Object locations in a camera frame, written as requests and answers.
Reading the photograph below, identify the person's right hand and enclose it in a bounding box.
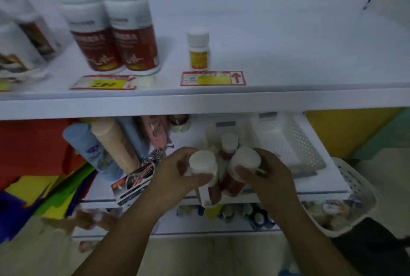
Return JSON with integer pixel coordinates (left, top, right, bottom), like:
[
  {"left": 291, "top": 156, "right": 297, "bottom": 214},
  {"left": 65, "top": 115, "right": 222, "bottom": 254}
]
[{"left": 235, "top": 148, "right": 299, "bottom": 214}]

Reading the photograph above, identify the person's left hand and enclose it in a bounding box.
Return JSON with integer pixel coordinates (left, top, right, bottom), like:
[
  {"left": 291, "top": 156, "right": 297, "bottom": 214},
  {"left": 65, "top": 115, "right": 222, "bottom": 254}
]
[{"left": 148, "top": 147, "right": 214, "bottom": 211}]

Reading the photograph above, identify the white-capped red pill bottle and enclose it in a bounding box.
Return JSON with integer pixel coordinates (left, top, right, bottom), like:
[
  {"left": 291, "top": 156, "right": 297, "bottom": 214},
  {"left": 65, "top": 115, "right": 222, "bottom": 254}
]
[
  {"left": 188, "top": 150, "right": 222, "bottom": 207},
  {"left": 222, "top": 146, "right": 262, "bottom": 197},
  {"left": 220, "top": 133, "right": 240, "bottom": 161}
]

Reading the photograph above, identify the person's left forearm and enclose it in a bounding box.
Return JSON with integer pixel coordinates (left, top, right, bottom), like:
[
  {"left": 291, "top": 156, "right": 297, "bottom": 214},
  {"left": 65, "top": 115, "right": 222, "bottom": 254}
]
[{"left": 72, "top": 193, "right": 175, "bottom": 276}]

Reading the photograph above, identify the person's right forearm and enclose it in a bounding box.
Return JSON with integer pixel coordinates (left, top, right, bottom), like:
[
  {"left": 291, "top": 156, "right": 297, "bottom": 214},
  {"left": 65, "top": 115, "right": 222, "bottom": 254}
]
[{"left": 263, "top": 202, "right": 361, "bottom": 276}]

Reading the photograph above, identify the row of small bottles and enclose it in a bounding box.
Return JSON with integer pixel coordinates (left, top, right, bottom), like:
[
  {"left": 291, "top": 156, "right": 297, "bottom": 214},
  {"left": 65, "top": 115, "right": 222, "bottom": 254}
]
[{"left": 176, "top": 203, "right": 277, "bottom": 231}]

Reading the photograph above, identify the white lower shelf board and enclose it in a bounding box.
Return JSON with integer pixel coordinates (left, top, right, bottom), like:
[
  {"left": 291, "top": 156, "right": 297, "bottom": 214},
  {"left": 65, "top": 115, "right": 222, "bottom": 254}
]
[{"left": 72, "top": 204, "right": 283, "bottom": 242}]

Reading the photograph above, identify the white shelf board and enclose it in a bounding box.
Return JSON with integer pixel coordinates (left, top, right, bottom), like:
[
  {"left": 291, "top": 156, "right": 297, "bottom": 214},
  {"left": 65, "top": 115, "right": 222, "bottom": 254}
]
[
  {"left": 0, "top": 8, "right": 410, "bottom": 121},
  {"left": 79, "top": 113, "right": 352, "bottom": 210},
  {"left": 72, "top": 204, "right": 283, "bottom": 242}
]

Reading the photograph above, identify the silver metal clip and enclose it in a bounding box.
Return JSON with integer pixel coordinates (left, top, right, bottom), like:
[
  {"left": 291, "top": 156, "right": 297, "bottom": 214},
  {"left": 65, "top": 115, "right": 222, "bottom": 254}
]
[{"left": 145, "top": 147, "right": 168, "bottom": 163}]

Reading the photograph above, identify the white perforated plastic tray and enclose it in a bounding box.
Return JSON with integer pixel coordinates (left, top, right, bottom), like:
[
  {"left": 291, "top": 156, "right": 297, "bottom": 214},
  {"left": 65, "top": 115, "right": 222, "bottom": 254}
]
[{"left": 249, "top": 112, "right": 328, "bottom": 178}]

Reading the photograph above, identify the tape roll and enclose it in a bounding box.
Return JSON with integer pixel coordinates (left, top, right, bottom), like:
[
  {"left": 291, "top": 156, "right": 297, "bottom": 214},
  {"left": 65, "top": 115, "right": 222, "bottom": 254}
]
[{"left": 168, "top": 114, "right": 192, "bottom": 134}]

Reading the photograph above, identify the pink packet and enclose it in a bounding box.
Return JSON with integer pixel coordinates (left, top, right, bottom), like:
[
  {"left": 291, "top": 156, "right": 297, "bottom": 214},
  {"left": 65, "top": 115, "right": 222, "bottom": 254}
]
[{"left": 140, "top": 115, "right": 172, "bottom": 152}]

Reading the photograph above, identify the black red carded packet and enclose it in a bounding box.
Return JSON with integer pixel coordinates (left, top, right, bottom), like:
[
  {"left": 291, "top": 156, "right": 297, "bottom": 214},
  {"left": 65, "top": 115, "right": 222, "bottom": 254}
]
[{"left": 111, "top": 161, "right": 156, "bottom": 206}]

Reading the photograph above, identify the blue flat tube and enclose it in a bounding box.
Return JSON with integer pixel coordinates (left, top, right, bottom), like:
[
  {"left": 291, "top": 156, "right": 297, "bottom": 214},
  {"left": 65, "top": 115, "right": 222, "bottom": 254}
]
[{"left": 116, "top": 116, "right": 150, "bottom": 162}]

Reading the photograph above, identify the white middle shelf board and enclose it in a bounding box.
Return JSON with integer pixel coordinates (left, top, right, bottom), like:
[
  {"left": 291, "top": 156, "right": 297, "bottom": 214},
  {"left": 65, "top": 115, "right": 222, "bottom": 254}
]
[{"left": 79, "top": 113, "right": 352, "bottom": 210}]

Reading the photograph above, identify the beige cream tube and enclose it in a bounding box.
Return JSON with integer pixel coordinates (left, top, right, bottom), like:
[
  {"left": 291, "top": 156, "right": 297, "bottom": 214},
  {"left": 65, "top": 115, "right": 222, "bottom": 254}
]
[{"left": 91, "top": 118, "right": 142, "bottom": 174}]

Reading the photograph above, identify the red arrow shelf price tag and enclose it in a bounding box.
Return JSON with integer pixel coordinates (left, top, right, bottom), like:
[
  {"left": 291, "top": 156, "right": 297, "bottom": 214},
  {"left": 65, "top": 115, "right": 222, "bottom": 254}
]
[{"left": 180, "top": 70, "right": 247, "bottom": 87}]

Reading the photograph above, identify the light blue tube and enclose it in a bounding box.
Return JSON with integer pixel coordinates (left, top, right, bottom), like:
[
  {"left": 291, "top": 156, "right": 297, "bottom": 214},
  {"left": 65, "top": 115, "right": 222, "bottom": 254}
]
[{"left": 62, "top": 122, "right": 124, "bottom": 182}]

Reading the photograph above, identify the white plastic basket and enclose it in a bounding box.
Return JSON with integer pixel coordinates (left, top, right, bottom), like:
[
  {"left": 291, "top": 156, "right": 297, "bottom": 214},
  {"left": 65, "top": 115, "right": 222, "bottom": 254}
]
[{"left": 300, "top": 157, "right": 379, "bottom": 238}]

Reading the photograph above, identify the white upper shelf board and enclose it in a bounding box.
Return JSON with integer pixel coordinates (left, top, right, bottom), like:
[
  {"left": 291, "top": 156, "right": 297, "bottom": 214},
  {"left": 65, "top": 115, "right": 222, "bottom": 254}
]
[{"left": 0, "top": 8, "right": 410, "bottom": 121}]

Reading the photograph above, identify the small yellow-label pill bottle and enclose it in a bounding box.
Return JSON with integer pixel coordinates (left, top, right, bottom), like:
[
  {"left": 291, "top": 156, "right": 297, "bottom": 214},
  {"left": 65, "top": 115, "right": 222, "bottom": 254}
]
[{"left": 187, "top": 27, "right": 211, "bottom": 72}]

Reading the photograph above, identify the green fabric bag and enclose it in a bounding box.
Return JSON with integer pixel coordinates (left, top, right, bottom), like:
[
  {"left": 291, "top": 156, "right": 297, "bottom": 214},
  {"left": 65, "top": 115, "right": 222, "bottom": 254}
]
[{"left": 33, "top": 163, "right": 97, "bottom": 219}]

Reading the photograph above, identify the red yellow shelf price tag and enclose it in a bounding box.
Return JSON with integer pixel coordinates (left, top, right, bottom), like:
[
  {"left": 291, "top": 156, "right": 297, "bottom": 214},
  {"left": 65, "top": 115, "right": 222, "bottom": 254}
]
[{"left": 69, "top": 75, "right": 137, "bottom": 91}]

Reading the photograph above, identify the person's dark trouser leg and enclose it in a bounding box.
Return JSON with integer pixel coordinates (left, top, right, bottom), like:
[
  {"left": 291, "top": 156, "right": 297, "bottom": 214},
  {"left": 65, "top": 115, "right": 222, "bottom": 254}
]
[{"left": 329, "top": 217, "right": 410, "bottom": 276}]

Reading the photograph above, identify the large red-label supplement bottle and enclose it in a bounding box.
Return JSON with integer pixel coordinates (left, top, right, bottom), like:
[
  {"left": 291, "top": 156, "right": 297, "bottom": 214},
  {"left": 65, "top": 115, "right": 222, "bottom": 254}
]
[
  {"left": 97, "top": 0, "right": 161, "bottom": 76},
  {"left": 59, "top": 0, "right": 126, "bottom": 75}
]

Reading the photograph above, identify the yellow fabric bag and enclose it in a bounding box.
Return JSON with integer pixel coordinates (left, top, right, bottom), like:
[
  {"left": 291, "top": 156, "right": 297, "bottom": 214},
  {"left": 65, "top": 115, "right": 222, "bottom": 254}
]
[{"left": 4, "top": 175, "right": 60, "bottom": 206}]

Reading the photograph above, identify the red fabric bag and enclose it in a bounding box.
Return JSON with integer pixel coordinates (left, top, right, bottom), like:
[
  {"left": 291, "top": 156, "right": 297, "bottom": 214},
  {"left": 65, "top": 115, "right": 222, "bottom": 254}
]
[{"left": 0, "top": 119, "right": 84, "bottom": 190}]

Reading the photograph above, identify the purple fabric bag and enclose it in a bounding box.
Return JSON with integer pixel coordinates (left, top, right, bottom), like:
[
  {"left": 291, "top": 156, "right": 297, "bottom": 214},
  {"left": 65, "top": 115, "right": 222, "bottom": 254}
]
[{"left": 0, "top": 191, "right": 44, "bottom": 244}]

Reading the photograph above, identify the white brown-label supplement bottle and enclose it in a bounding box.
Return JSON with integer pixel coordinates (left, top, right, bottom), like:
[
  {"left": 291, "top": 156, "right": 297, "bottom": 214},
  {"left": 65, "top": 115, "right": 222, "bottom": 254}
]
[
  {"left": 0, "top": 0, "right": 62, "bottom": 61},
  {"left": 0, "top": 20, "right": 49, "bottom": 82}
]

